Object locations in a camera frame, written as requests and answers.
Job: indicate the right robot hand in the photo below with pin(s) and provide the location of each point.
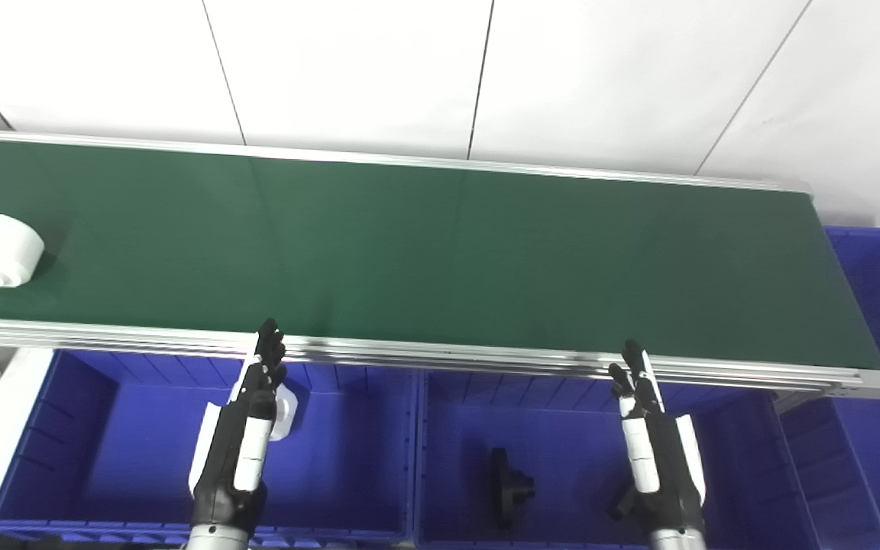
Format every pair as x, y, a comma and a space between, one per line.
661, 466

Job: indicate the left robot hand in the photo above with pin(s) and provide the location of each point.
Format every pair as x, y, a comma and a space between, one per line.
230, 458

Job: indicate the blue plastic bin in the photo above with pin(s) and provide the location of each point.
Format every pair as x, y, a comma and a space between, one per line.
127, 443
879, 428
562, 443

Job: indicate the black round plastic part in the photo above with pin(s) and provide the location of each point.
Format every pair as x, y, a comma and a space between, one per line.
507, 489

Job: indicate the green conveyor belt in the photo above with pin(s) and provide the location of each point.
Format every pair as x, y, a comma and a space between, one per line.
448, 355
425, 252

